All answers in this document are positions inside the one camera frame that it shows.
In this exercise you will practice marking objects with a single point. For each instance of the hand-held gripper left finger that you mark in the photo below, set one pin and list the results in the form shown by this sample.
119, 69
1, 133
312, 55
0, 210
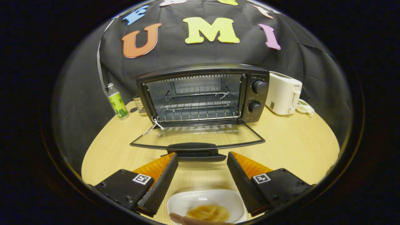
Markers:
162, 184

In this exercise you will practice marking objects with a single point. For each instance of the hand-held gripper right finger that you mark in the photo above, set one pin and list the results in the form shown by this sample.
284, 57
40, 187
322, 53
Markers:
242, 184

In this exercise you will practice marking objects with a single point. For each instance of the round bread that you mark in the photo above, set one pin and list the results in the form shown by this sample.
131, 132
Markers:
207, 213

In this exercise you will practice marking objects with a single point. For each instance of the black toaster oven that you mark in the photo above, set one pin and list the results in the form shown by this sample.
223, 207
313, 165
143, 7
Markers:
257, 103

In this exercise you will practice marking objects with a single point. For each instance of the white pop-up toaster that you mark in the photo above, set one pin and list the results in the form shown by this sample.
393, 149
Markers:
282, 93

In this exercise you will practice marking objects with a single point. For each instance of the white square plate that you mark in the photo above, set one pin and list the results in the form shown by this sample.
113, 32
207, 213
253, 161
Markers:
200, 197

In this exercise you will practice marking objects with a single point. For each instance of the small black round cap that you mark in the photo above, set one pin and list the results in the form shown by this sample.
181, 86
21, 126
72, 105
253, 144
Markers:
133, 110

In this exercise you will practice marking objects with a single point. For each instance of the green label drink bottle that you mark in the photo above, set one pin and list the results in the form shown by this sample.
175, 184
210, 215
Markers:
118, 104

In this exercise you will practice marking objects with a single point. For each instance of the small white tray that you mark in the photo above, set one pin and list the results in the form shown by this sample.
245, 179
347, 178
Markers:
304, 107

